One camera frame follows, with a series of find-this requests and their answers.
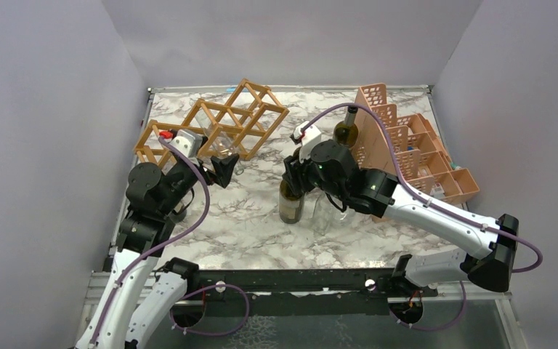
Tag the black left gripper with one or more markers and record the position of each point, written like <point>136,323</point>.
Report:
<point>299,174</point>

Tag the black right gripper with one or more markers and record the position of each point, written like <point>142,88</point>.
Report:
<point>209,176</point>

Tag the clear glass bottle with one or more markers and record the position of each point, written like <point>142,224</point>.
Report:
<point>222,145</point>

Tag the dark green wine bottle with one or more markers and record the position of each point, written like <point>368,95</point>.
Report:
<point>291,205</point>

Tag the wooden wine rack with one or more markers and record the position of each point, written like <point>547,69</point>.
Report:
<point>249,117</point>

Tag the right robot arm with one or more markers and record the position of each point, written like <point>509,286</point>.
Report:
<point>485,246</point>

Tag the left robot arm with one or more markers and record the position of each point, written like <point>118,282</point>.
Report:
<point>138,294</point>

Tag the green wine bottle silver neck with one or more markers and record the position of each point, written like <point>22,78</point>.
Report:
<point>346,132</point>

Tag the dark wine bottle at left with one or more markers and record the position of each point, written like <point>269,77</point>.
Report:
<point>179,213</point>

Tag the pink plastic organizer rack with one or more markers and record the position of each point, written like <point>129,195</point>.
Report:
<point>422,158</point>

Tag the clear glass jug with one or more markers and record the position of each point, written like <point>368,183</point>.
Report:
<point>327,217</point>

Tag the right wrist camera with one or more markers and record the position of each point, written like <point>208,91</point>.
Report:
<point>185,141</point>

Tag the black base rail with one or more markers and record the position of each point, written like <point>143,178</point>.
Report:
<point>304,292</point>

